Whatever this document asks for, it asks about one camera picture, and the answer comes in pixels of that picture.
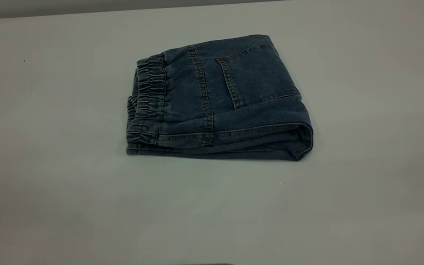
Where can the blue denim faded-knee pants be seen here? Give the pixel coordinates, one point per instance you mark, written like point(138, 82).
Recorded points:
point(219, 103)

